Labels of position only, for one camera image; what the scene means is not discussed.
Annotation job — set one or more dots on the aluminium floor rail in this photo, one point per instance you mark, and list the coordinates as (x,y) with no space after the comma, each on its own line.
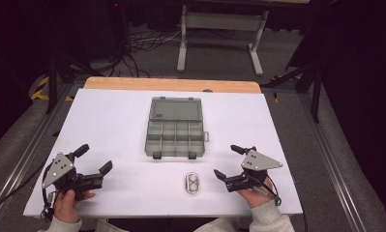
(23,161)
(332,161)

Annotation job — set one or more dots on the yellow black hazard tape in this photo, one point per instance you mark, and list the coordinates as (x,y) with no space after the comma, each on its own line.
(40,90)
(277,90)

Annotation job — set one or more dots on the person's left hand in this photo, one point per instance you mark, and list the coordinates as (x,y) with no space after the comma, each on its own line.
(66,208)

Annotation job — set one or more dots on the dark device with red light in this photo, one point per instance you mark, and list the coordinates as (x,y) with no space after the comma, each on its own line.
(116,22)

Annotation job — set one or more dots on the black metal stand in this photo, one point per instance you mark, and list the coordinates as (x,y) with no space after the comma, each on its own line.
(313,87)
(53,80)

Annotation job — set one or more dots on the person's right hand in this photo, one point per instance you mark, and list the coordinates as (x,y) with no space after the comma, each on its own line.
(256,196)

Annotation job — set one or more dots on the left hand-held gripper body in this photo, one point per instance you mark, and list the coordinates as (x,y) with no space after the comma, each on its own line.
(68,179)

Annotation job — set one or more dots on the small clear oval case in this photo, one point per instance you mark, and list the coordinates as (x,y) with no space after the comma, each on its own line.
(192,183)

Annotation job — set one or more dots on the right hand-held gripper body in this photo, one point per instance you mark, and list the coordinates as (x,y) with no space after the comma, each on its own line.
(256,161)

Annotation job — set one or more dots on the grey metal desk frame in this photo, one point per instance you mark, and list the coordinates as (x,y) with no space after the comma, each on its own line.
(222,21)

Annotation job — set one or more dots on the grey clear compartment box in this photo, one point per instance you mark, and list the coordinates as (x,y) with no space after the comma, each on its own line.
(176,129)

